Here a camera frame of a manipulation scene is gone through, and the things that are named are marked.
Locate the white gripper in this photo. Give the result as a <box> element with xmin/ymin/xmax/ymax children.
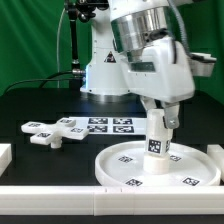
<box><xmin>119</xmin><ymin>37</ymin><xmax>217</xmax><ymax>129</ymax></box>

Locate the white round table top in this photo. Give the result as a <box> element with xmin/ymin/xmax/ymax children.
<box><xmin>95</xmin><ymin>141</ymin><xmax>221</xmax><ymax>187</ymax></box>

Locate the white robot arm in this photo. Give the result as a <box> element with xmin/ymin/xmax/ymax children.
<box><xmin>79</xmin><ymin>0</ymin><xmax>216</xmax><ymax>129</ymax></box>

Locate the white marker sheet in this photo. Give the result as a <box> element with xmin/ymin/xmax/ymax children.
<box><xmin>75</xmin><ymin>117</ymin><xmax>146</xmax><ymax>135</ymax></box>

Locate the white cross-shaped table base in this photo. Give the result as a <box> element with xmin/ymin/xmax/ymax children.
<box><xmin>21</xmin><ymin>118</ymin><xmax>89</xmax><ymax>149</ymax></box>

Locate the white left barrier block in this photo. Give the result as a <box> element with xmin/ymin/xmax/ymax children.
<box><xmin>0</xmin><ymin>143</ymin><xmax>12</xmax><ymax>176</ymax></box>

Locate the black cable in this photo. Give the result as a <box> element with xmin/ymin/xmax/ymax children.
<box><xmin>3</xmin><ymin>70</ymin><xmax>75</xmax><ymax>94</ymax></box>

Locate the grey cable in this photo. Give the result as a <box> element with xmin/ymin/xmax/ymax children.
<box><xmin>56</xmin><ymin>7</ymin><xmax>67</xmax><ymax>89</ymax></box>

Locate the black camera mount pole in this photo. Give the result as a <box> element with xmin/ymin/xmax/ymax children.
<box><xmin>64</xmin><ymin>0</ymin><xmax>109</xmax><ymax>70</ymax></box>

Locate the white front barrier rail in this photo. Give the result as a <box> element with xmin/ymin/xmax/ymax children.
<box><xmin>0</xmin><ymin>186</ymin><xmax>224</xmax><ymax>216</ymax></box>

